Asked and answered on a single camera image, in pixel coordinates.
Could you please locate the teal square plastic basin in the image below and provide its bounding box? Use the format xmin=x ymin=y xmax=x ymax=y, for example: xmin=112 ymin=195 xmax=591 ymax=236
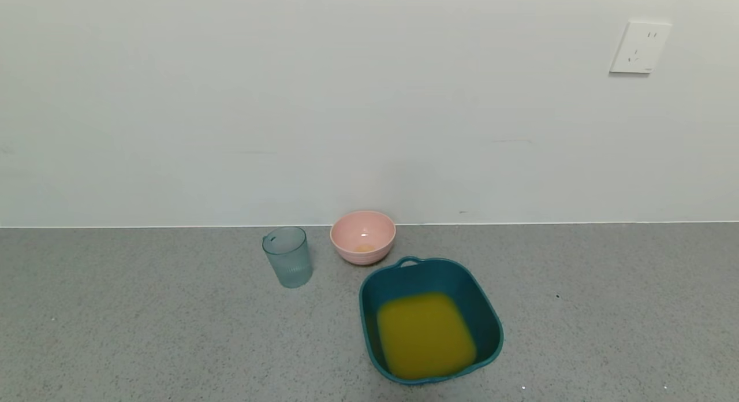
xmin=359 ymin=256 xmax=505 ymax=386

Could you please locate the yellow orange liquid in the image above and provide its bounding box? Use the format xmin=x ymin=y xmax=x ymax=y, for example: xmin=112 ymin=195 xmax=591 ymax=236
xmin=376 ymin=292 xmax=479 ymax=381

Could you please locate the pink bowl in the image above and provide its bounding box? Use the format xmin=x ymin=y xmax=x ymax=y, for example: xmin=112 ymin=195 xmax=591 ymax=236
xmin=330 ymin=210 xmax=397 ymax=266

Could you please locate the transparent blue ribbed plastic cup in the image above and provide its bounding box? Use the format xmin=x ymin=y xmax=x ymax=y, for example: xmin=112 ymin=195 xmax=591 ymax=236
xmin=262 ymin=226 xmax=313 ymax=289

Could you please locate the white wall socket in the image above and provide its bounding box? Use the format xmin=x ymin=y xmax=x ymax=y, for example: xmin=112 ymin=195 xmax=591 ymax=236
xmin=609 ymin=21 xmax=673 ymax=75

